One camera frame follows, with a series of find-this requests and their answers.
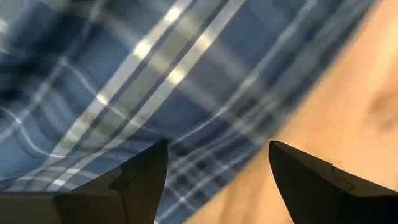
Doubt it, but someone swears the dark garment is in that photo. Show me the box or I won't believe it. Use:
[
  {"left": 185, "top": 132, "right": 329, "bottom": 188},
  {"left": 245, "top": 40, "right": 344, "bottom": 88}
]
[{"left": 0, "top": 0, "right": 379, "bottom": 224}]

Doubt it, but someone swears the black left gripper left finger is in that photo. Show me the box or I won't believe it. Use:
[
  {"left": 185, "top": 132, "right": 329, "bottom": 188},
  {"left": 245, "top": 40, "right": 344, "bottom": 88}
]
[{"left": 0, "top": 140, "right": 169, "bottom": 224}]

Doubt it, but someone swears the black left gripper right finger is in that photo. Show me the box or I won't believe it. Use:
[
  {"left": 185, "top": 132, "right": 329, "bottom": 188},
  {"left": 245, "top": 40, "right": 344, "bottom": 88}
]
[{"left": 269, "top": 140, "right": 398, "bottom": 224}]

